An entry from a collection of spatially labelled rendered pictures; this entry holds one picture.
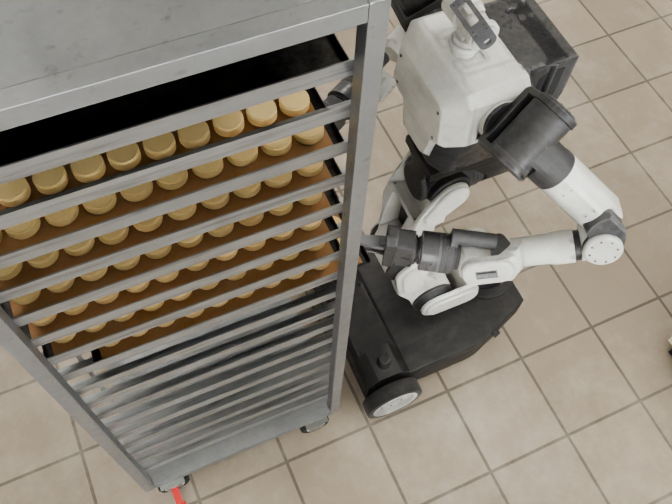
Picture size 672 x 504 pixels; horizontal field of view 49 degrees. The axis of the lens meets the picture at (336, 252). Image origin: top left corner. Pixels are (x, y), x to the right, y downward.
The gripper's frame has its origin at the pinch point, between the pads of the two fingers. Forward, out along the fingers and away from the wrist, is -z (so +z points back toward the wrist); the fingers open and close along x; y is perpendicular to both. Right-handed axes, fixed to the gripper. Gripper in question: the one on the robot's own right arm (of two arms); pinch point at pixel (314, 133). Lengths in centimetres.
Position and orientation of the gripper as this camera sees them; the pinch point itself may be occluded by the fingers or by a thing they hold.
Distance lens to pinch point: 176.3
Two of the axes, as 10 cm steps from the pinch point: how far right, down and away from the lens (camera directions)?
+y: 8.0, 5.4, -2.6
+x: 0.4, -4.8, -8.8
